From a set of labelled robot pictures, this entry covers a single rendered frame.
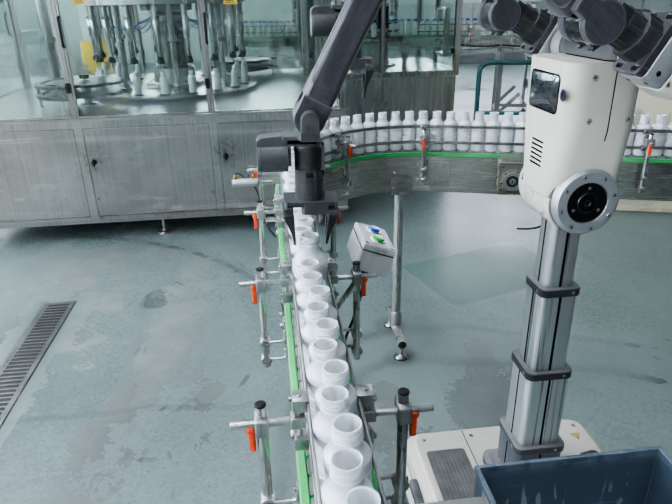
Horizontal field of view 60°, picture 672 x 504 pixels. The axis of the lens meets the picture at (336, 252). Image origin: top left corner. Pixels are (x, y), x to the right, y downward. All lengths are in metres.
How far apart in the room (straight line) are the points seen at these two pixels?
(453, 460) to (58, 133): 3.44
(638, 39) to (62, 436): 2.42
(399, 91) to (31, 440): 4.79
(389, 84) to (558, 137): 4.94
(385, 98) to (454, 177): 3.69
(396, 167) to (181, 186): 2.16
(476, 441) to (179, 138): 3.02
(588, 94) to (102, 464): 2.10
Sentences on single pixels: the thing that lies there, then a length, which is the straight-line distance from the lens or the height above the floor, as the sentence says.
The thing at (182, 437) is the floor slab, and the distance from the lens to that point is 2.57.
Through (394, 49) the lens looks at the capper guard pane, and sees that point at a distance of 6.26.
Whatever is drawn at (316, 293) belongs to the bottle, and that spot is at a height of 1.15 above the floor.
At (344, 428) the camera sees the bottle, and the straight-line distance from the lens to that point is 0.75.
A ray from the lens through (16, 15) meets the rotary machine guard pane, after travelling 4.47.
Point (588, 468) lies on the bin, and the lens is 1.09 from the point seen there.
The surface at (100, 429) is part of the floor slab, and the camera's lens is 2.72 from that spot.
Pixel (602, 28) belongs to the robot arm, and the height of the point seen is 1.57.
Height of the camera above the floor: 1.63
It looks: 24 degrees down
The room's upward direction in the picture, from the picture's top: 1 degrees counter-clockwise
